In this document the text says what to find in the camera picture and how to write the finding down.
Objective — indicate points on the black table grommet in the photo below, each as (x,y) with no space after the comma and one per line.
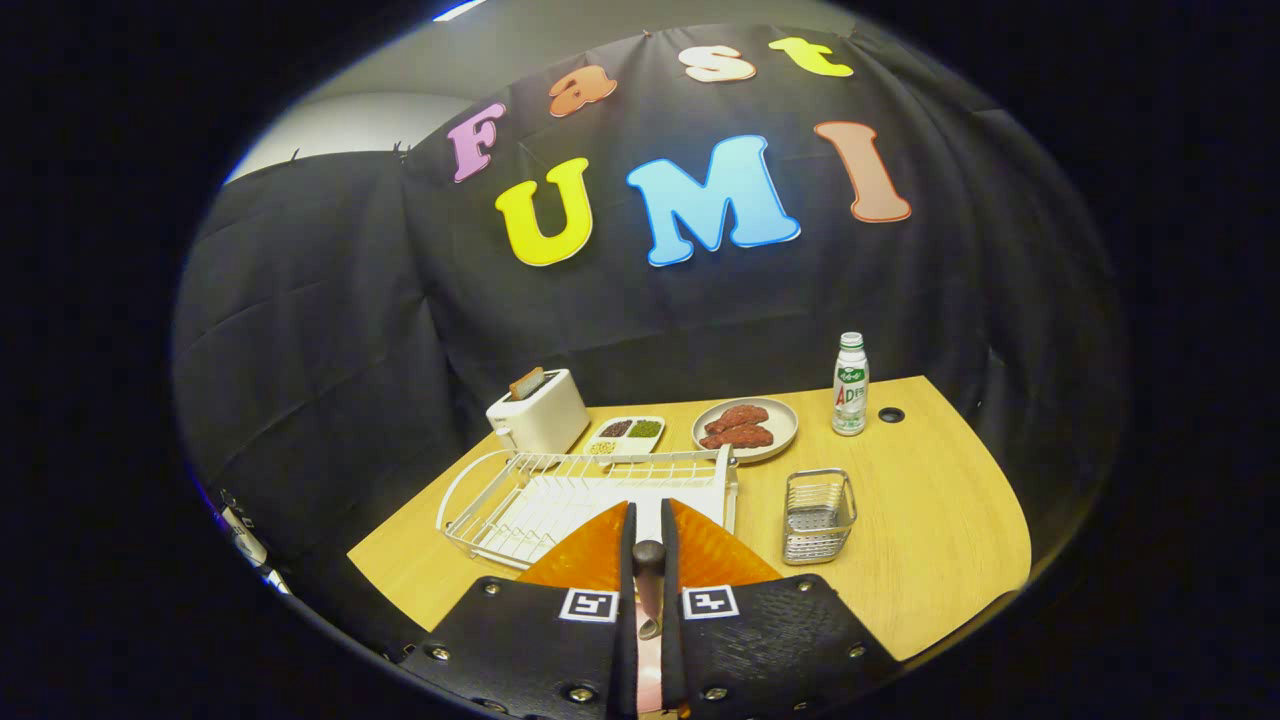
(891,414)

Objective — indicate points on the ceiling light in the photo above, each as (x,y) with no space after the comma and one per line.
(460,9)

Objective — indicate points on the toast slice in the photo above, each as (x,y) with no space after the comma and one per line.
(527,382)

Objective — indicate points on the pile of green beans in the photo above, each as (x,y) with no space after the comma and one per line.
(645,428)

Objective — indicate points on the white divided tray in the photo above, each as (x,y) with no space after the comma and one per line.
(625,445)

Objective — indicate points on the pink plate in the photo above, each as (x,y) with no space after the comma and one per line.
(650,680)

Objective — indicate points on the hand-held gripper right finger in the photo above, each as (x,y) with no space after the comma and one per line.
(672,650)

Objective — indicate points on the white drip tray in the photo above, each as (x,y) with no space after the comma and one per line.
(560,500)

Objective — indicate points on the red meat piece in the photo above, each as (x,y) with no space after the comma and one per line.
(737,418)
(738,437)

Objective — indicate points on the pile of dark beans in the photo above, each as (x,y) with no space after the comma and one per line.
(615,428)

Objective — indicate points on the white drink bottle green label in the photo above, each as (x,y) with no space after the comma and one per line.
(850,400)

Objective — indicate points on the pile of yellow beans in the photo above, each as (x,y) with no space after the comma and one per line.
(603,447)

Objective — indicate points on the beige round plate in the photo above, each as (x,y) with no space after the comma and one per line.
(780,425)

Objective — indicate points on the white toaster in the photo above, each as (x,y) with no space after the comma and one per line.
(545,420)

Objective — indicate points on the black backdrop cloth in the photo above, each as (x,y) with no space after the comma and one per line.
(350,300)

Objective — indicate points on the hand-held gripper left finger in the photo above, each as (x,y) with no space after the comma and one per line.
(627,650)

